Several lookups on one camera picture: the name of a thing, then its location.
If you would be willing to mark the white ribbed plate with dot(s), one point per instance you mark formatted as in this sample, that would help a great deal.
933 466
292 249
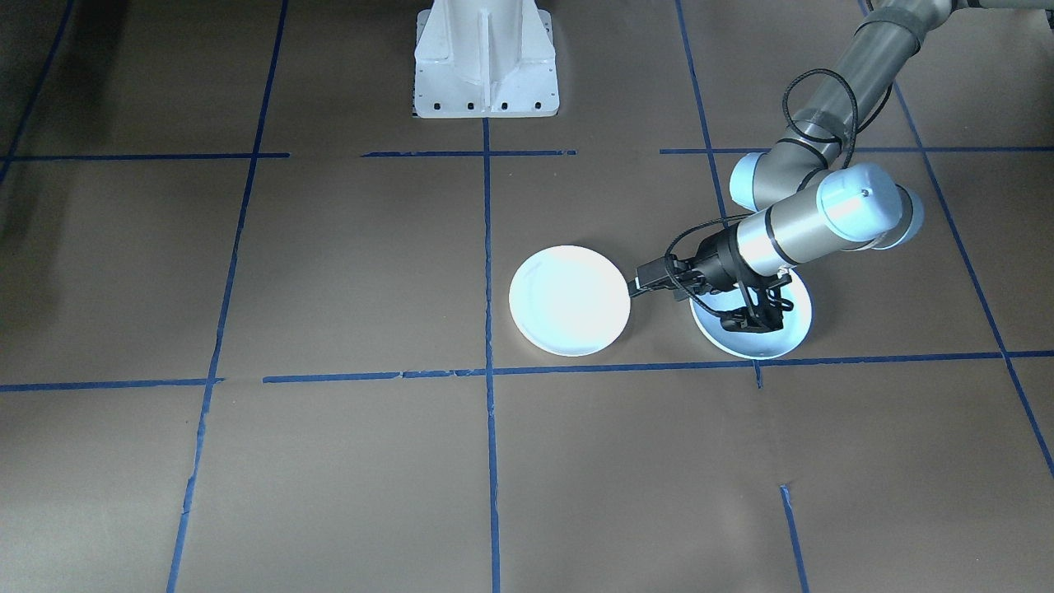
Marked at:
570 301

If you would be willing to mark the light blue ribbed plate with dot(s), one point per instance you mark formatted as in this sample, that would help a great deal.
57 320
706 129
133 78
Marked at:
795 323
753 357

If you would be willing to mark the white bolted mount base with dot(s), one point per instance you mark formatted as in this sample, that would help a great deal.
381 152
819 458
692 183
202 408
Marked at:
486 58

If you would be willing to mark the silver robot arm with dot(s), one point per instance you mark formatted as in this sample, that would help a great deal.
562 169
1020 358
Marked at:
782 231

